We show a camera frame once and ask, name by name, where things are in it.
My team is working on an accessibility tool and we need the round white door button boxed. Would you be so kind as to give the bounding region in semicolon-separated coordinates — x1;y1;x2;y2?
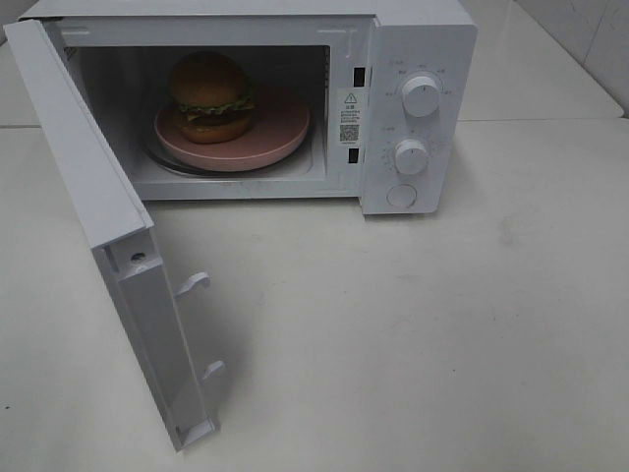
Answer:
386;184;417;208

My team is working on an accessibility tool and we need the pink round plate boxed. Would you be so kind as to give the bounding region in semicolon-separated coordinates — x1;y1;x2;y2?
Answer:
153;85;311;171

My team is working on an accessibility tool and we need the toy burger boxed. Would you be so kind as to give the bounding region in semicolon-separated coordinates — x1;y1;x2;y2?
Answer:
167;51;256;145

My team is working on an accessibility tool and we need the white microwave door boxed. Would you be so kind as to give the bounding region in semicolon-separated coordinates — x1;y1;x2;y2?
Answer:
5;20;217;450

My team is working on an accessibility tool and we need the white lower microwave knob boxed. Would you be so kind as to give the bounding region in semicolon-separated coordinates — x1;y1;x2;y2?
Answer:
393;139;429;175

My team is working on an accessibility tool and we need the white microwave knob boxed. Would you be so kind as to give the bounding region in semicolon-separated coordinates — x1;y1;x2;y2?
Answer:
400;71;442;118
393;139;429;175

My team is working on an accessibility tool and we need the white warning label sticker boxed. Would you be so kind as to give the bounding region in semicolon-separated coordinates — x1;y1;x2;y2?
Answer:
335;88;367;147

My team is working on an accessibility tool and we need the white microwave oven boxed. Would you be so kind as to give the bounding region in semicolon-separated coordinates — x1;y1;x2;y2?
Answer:
5;1;478;214

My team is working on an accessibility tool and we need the white upper microwave knob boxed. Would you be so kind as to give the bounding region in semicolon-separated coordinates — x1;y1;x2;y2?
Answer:
400;71;442;118

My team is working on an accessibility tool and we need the glass microwave turntable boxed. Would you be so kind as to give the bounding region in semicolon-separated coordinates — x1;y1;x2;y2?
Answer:
142;133;326;180

